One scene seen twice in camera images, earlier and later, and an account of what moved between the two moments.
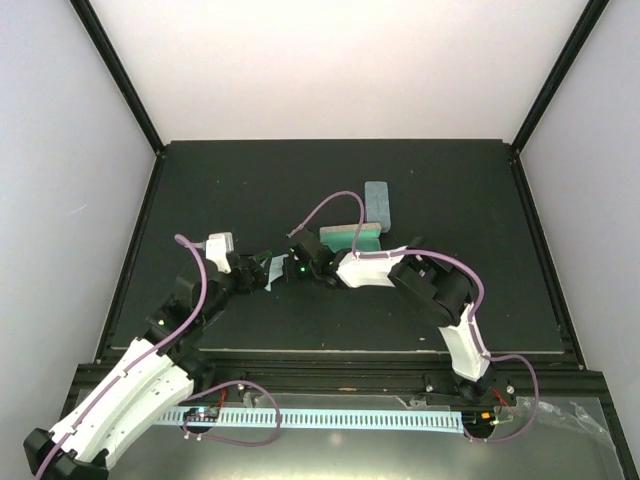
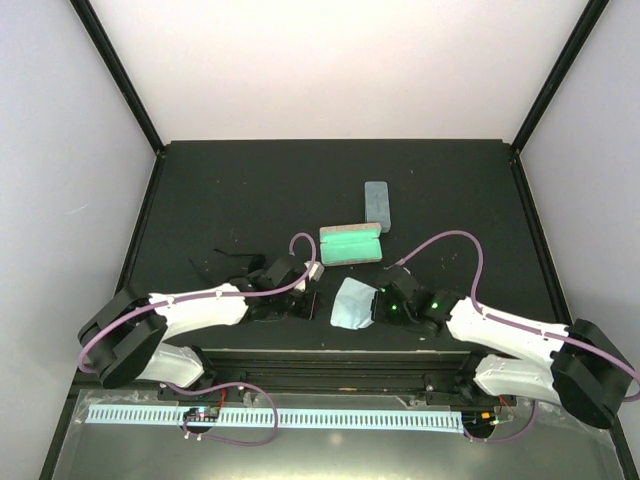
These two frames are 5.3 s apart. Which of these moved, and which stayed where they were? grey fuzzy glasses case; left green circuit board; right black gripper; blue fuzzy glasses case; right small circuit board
Moved: right black gripper
Stayed: right small circuit board; left green circuit board; blue fuzzy glasses case; grey fuzzy glasses case
